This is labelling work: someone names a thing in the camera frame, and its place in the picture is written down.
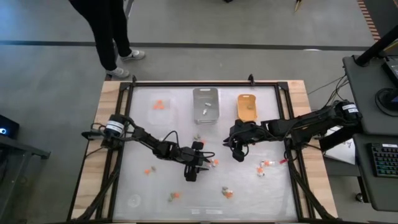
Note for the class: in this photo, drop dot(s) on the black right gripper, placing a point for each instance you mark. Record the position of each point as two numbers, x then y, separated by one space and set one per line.
244 132

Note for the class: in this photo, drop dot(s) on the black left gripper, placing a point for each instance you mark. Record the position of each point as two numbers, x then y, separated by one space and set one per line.
189 155

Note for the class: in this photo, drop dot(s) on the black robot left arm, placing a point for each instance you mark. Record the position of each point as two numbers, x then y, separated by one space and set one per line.
146 140

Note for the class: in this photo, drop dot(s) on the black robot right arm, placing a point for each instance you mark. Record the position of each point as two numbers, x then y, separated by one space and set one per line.
311 124

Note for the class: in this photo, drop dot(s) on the yellow plastic basket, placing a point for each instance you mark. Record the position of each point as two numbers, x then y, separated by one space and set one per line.
247 115

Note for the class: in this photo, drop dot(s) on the grey plastic bin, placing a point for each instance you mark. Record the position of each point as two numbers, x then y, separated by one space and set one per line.
205 119

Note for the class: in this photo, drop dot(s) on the small pink clip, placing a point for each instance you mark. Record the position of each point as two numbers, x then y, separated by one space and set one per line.
283 161

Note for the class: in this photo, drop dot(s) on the clear plastic bin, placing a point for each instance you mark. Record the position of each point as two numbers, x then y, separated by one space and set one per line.
166 118

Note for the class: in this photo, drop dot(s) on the white paper sheet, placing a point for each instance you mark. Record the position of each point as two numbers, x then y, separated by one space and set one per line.
343 152

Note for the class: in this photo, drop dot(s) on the dark grey side desk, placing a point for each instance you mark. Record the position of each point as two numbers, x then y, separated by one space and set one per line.
363 186
363 93

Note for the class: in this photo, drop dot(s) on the black caster wheel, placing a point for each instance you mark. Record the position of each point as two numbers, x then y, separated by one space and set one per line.
359 198

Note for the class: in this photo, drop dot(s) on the black backlit keyboard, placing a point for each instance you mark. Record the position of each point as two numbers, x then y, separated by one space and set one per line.
385 160

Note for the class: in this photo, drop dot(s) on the black round stand base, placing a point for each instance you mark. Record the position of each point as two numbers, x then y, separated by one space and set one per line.
387 99

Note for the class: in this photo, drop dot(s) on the black desk pole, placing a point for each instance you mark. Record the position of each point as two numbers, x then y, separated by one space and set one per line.
376 46

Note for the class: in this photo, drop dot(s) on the person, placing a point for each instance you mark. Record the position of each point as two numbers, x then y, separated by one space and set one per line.
105 31

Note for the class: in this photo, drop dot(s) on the grey metal desk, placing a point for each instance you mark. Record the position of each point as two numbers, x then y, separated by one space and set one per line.
28 148

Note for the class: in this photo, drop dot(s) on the black mat with orange stripes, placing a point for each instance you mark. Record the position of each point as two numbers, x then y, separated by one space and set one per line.
382 12

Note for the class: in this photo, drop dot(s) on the black device with blue light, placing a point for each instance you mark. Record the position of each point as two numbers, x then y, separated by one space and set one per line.
11 124

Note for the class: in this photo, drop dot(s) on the black frame clamp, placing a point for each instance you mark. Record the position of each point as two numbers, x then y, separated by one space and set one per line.
134 79
251 80

